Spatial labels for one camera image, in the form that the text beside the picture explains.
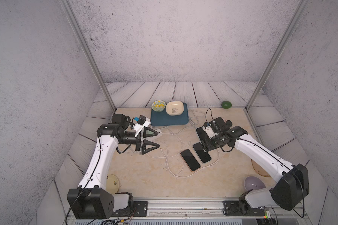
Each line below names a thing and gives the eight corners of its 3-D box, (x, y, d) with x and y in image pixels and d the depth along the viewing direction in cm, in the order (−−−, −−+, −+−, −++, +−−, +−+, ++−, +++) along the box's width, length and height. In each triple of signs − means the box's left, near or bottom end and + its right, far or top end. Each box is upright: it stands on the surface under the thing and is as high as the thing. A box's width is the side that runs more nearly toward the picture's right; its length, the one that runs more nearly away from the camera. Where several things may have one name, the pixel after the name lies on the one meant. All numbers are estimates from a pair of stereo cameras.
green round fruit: (222, 109, 122) (223, 105, 119) (220, 104, 126) (221, 100, 123) (230, 108, 122) (232, 105, 119) (229, 104, 126) (230, 100, 123)
